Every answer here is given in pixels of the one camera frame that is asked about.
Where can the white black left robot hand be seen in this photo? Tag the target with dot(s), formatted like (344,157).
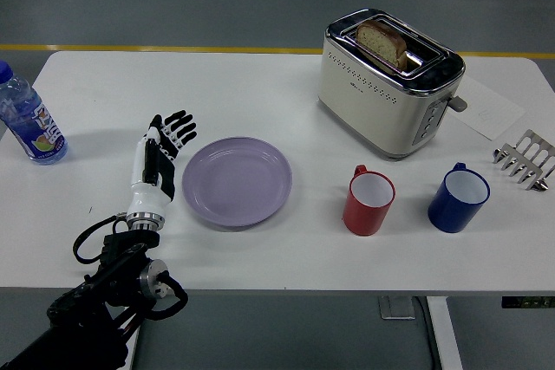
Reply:
(154,170)

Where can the purple ceramic plate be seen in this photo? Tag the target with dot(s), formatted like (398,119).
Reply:
(237,181)

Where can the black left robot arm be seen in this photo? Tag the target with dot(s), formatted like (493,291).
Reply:
(99,300)

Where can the clear blue-capped water bottle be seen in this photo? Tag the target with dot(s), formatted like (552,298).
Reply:
(30,121)

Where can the white table leg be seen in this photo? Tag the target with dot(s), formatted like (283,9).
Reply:
(132,344)
(444,335)

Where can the red enamel mug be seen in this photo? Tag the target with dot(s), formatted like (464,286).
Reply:
(368,205)

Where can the cream chrome toaster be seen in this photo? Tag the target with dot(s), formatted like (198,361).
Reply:
(381,101)

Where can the brown bread slice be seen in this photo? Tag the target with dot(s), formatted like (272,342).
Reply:
(383,43)

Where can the grey table control box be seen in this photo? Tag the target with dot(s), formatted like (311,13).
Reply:
(396,307)

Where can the blue enamel mug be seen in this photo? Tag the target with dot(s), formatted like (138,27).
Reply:
(457,203)

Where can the white paper sheet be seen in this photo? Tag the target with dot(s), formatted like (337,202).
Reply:
(490,110)

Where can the silver metal toast rack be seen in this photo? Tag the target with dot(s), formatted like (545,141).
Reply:
(526,162)

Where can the black table control panel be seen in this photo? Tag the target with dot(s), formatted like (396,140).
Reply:
(529,302)

